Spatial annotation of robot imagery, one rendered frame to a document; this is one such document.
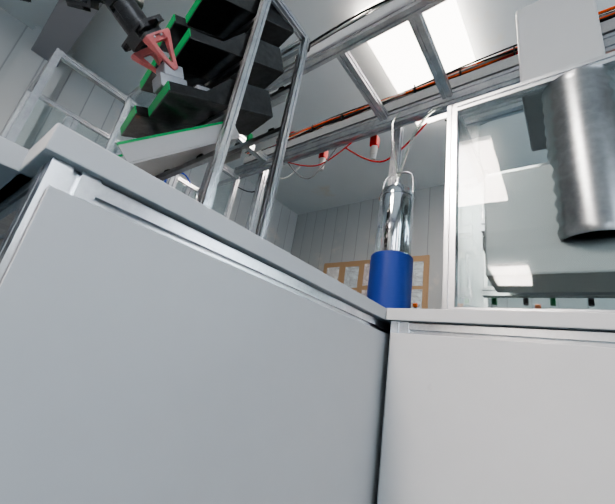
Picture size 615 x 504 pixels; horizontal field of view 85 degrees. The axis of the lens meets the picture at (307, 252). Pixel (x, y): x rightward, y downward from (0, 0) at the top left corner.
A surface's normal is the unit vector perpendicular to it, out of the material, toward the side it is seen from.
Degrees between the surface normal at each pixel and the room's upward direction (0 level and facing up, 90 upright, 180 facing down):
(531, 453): 90
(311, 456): 90
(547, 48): 90
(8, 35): 90
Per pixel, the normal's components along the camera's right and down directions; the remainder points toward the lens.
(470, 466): -0.59, -0.36
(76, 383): 0.79, -0.08
